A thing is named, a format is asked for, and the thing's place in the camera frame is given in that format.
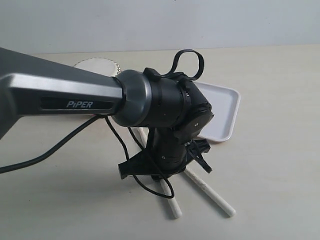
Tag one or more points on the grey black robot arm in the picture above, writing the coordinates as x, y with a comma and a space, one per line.
170, 105

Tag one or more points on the white drumstick one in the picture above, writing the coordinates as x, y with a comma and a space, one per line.
174, 206
213, 195

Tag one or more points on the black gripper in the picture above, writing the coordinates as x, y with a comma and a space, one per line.
163, 155

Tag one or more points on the red small drum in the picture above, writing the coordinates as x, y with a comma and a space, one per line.
100, 65

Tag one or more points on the white rectangular plastic tray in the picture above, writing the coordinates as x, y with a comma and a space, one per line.
225, 104

